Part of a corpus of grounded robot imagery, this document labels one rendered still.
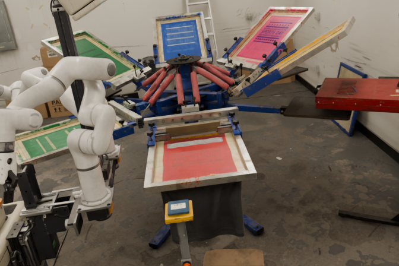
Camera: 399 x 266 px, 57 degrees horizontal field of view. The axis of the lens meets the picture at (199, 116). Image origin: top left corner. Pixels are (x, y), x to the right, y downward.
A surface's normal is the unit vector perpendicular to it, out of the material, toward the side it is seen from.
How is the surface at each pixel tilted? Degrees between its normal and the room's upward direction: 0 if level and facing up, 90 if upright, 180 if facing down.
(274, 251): 0
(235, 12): 90
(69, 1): 90
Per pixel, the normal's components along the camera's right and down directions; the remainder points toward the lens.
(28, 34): 0.07, 0.36
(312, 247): -0.11, -0.93
